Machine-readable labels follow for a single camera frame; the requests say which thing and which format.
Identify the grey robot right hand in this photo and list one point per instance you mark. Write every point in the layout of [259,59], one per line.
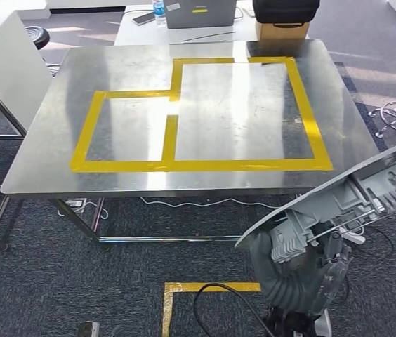
[331,270]

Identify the grey wheel hubcap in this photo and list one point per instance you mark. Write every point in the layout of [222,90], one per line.
[324,193]

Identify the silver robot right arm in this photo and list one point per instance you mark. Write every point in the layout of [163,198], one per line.
[289,293]

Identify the stainless steel workbench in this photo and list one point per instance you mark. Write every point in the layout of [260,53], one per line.
[166,239]

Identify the cardboard box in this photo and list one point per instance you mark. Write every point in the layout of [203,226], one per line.
[282,31]

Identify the black carrying case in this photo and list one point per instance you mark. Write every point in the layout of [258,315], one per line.
[286,11]

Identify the thin black rod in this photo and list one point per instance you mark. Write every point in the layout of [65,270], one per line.
[201,43]
[208,36]

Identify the grey laptop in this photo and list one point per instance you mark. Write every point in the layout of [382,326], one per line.
[197,18]

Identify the grey robot foot plate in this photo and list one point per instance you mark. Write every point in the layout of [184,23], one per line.
[88,329]

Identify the clear water bottle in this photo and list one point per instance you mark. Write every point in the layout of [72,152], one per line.
[159,14]

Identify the white desk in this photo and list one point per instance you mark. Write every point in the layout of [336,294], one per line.
[12,69]
[141,35]

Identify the white floor power adapter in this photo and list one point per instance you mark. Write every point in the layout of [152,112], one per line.
[76,203]

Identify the black smartphone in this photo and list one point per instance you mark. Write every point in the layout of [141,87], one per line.
[143,18]

